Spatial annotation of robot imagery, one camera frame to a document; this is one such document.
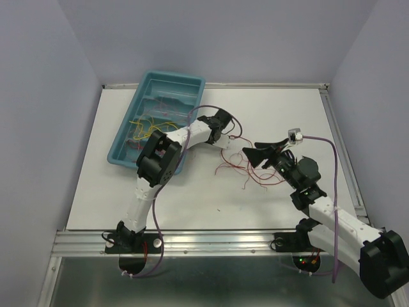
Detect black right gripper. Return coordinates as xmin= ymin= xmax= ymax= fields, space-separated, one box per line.
xmin=242 ymin=138 xmax=300 ymax=189

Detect teal plastic compartment tray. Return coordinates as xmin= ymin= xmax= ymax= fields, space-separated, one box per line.
xmin=107 ymin=70 xmax=205 ymax=169

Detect thin pink wire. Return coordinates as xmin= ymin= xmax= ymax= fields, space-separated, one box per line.
xmin=150 ymin=94 xmax=189 ymax=118

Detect yellow wires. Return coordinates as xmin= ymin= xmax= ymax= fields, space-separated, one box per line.
xmin=127 ymin=116 xmax=188 ymax=141

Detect separated red wire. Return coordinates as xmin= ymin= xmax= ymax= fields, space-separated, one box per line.
xmin=124 ymin=129 xmax=148 ymax=161

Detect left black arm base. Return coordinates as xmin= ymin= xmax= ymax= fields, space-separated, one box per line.
xmin=101 ymin=232 xmax=164 ymax=278

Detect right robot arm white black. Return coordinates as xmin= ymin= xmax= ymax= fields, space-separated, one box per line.
xmin=242 ymin=134 xmax=408 ymax=299

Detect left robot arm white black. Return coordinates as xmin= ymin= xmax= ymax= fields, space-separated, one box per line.
xmin=107 ymin=107 xmax=233 ymax=252

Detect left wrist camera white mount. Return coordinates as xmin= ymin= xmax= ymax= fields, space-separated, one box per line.
xmin=217 ymin=135 xmax=236 ymax=149

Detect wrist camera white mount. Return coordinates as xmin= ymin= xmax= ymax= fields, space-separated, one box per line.
xmin=217 ymin=135 xmax=236 ymax=149
xmin=284 ymin=128 xmax=304 ymax=150

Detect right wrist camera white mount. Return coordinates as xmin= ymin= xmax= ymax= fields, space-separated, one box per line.
xmin=284 ymin=128 xmax=304 ymax=150

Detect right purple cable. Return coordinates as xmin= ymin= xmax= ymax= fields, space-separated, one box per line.
xmin=302 ymin=134 xmax=341 ymax=284

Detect aluminium mounting rail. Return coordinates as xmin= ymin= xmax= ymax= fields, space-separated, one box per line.
xmin=51 ymin=229 xmax=280 ymax=259

